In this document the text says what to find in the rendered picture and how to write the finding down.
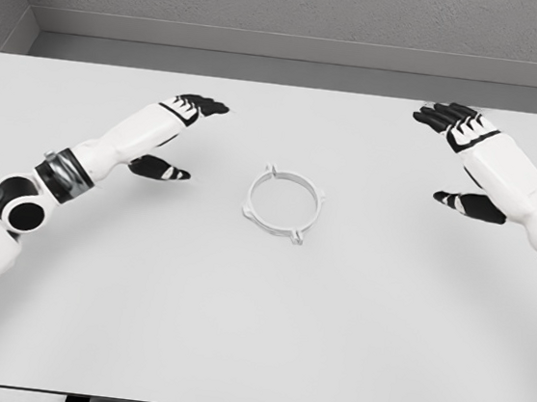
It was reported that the thin white pipe clamp ring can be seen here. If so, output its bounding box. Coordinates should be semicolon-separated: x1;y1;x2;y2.
236;160;329;251

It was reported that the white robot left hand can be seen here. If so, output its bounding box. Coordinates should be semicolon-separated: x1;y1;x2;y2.
98;85;233;190

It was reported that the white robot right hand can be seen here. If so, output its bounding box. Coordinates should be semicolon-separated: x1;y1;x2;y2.
400;97;537;236

